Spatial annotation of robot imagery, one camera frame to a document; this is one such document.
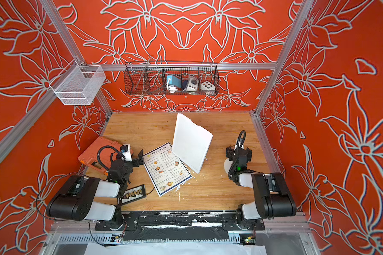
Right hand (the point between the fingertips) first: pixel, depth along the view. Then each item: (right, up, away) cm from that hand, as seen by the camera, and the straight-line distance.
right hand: (236, 145), depth 91 cm
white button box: (-17, +36, +4) cm, 40 cm away
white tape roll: (-5, -11, +1) cm, 13 cm away
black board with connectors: (-57, -24, -11) cm, 62 cm away
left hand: (-60, -2, -2) cm, 60 cm away
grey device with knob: (-26, +36, 0) cm, 45 cm away
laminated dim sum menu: (-42, -14, -1) cm, 44 cm away
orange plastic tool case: (-64, 0, -28) cm, 70 cm away
